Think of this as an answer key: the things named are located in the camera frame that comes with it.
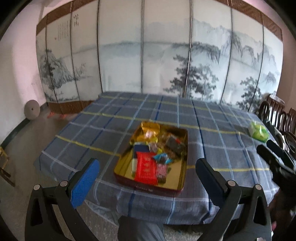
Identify painted folding screen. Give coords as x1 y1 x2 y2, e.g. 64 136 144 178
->
36 0 284 114

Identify navy blue snack packet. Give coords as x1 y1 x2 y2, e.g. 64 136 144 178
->
133 142 150 160

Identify clear packet with red label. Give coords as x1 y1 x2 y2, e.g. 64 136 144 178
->
165 134 186 160

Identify yellow cake packet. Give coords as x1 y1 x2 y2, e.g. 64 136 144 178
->
137 130 159 143

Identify red tin box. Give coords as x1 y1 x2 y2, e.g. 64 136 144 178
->
114 121 189 197

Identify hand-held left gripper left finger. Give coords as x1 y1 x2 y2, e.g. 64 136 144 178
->
25 158 100 241

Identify red snack packet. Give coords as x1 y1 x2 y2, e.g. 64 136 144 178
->
134 151 159 185

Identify orange yellow snack packet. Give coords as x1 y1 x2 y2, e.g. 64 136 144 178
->
141 121 160 135

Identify pink candy packet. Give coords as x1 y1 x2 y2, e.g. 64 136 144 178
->
155 162 168 183

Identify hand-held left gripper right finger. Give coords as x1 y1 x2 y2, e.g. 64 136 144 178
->
195 158 272 241

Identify wooden stool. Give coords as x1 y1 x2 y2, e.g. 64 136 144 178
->
0 146 16 187

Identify blue plaid tablecloth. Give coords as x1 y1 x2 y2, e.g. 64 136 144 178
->
33 91 281 225

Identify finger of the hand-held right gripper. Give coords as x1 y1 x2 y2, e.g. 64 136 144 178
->
266 139 296 167
256 144 296 174

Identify grey round stone disc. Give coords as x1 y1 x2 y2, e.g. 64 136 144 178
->
25 100 40 120

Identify green tissue pack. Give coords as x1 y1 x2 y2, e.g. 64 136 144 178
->
248 120 270 142

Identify small blue candy packet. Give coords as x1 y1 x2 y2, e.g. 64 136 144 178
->
153 153 173 164

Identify dark wooden chair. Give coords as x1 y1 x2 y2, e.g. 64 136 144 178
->
275 108 296 151
259 94 286 130

